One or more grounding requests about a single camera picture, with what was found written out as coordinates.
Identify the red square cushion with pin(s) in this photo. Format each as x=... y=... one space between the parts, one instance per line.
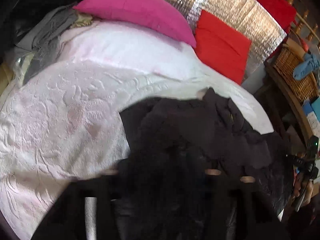
x=221 y=47

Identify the right hand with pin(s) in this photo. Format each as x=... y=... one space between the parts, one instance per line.
x=304 y=191

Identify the red cloth on railing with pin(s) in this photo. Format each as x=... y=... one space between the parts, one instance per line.
x=281 y=11

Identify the pink pillow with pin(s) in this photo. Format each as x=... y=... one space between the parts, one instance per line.
x=157 y=15

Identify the silver foil insulation panel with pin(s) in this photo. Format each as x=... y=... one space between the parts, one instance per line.
x=248 y=17

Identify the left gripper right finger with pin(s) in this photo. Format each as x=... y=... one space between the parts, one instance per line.
x=236 y=209

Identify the wooden side table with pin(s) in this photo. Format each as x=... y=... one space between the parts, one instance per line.
x=282 y=107

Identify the wooden stair railing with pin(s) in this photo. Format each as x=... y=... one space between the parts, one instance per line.
x=307 y=19

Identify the light blue cloth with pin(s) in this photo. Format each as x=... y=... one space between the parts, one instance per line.
x=310 y=64

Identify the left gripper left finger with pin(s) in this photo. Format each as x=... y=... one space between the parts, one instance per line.
x=84 y=210

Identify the black quilted jacket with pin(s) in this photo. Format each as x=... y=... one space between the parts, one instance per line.
x=172 y=142

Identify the grey garment on bed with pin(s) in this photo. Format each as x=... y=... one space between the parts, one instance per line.
x=41 y=46

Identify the teal fashion box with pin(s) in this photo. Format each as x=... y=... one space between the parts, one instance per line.
x=311 y=117

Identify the white embossed bedspread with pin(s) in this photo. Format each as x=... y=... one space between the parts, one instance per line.
x=64 y=123

